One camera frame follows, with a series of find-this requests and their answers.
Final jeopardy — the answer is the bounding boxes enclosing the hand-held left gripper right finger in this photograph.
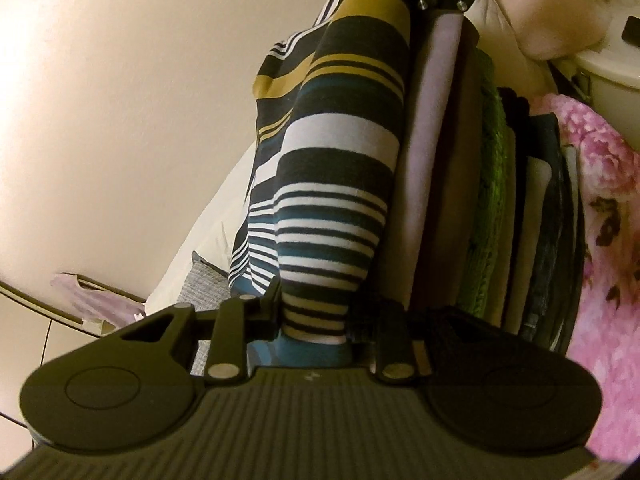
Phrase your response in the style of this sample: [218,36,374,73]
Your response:
[347,297,481,381]

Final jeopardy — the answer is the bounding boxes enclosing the grey knit cushion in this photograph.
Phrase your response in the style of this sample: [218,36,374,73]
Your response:
[175,251,236,311]

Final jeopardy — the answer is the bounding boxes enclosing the lavender plastic bag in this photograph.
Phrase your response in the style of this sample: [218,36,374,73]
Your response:
[50,272,148,333]

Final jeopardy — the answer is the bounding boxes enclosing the white plastic container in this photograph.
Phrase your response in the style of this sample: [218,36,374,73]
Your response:
[570,35,640,133]

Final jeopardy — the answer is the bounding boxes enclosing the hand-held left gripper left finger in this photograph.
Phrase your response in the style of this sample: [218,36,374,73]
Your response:
[122,277,283,380]

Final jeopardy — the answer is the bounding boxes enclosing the brown folded garment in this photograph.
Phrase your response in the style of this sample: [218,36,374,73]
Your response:
[450,15,486,311]

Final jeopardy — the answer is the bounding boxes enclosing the folded denim jeans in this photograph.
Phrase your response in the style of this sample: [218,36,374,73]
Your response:
[520,115,571,351]

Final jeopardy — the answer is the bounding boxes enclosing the green knit sweater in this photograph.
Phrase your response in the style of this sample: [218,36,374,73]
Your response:
[470,47,516,318]

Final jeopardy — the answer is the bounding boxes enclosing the pink floral fleece blanket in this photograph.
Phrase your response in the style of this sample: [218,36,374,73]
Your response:
[530,92,640,466]

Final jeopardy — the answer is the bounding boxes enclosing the white pillow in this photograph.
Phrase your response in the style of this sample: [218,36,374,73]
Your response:
[145,140,261,311]

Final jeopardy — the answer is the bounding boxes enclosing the dark striped shirt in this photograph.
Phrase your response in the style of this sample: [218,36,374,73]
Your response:
[227,0,418,368]

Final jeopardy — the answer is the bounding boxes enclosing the black folded garment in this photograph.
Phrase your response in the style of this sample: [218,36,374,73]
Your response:
[497,87,532,161]

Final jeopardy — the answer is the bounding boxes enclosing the pale pink plush cloth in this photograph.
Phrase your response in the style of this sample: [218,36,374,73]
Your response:
[487,0,626,61]

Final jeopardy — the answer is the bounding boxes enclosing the beige wardrobe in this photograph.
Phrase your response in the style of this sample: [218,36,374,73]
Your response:
[0,280,146,431]

